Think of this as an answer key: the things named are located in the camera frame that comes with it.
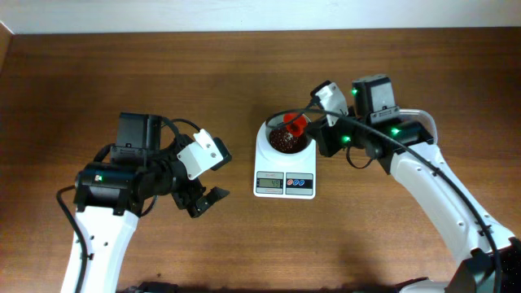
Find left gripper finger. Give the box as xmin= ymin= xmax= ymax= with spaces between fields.
xmin=211 ymin=138 xmax=232 ymax=171
xmin=190 ymin=187 xmax=230 ymax=218

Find orange measuring scoop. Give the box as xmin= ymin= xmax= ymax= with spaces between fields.
xmin=282 ymin=112 xmax=308 ymax=137

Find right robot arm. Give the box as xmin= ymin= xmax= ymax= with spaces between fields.
xmin=305 ymin=74 xmax=520 ymax=292

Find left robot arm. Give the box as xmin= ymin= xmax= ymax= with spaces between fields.
xmin=56 ymin=112 xmax=232 ymax=292

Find white digital kitchen scale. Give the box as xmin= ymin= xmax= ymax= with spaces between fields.
xmin=253 ymin=131 xmax=317 ymax=199

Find white round bowl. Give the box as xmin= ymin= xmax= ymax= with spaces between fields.
xmin=257 ymin=110 xmax=313 ymax=155

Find beans in white bowl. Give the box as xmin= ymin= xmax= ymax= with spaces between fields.
xmin=268 ymin=128 xmax=308 ymax=154

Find clear plastic container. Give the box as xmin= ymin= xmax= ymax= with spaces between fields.
xmin=400 ymin=108 xmax=438 ymax=144

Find right black cable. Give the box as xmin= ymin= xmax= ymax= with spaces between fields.
xmin=265 ymin=106 xmax=504 ymax=293

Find black cable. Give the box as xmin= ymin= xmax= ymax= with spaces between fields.
xmin=265 ymin=106 xmax=504 ymax=293
xmin=55 ymin=186 xmax=90 ymax=293

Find left black cable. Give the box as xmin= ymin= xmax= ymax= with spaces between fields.
xmin=55 ymin=186 xmax=90 ymax=293

